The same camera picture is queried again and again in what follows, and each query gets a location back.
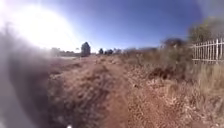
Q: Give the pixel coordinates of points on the dark tree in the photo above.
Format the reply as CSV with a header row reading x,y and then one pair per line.
x,y
85,49

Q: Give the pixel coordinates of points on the trees behind fence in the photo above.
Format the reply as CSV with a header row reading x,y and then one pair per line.
x,y
200,33

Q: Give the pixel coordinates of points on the pale metal railing fence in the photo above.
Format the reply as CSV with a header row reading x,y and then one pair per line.
x,y
209,50

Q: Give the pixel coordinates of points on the dry yellow grass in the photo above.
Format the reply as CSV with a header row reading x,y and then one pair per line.
x,y
173,76

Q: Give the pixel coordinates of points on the row of distant trees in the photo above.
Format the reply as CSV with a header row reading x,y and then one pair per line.
x,y
108,51

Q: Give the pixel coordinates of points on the reddish dirt path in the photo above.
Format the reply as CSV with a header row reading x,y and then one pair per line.
x,y
113,96

